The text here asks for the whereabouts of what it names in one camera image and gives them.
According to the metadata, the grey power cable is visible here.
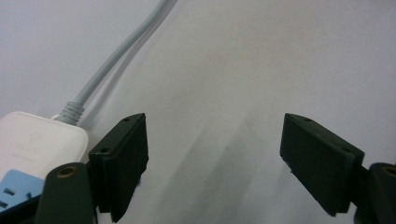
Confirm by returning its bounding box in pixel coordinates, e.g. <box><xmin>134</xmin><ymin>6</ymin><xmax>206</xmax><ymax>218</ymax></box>
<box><xmin>56</xmin><ymin>0</ymin><xmax>179</xmax><ymax>127</ymax></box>

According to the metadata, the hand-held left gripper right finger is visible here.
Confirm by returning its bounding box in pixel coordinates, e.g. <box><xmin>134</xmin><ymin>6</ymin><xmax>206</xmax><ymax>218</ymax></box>
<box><xmin>279</xmin><ymin>112</ymin><xmax>365</xmax><ymax>217</ymax></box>

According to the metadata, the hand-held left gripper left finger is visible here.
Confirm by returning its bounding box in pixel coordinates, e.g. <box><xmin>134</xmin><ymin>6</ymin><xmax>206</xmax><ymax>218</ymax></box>
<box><xmin>88</xmin><ymin>112</ymin><xmax>149</xmax><ymax>224</ymax></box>

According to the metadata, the white power strip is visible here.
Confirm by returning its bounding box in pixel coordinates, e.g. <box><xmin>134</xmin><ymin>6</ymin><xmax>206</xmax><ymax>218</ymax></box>
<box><xmin>0</xmin><ymin>111</ymin><xmax>90</xmax><ymax>214</ymax></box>

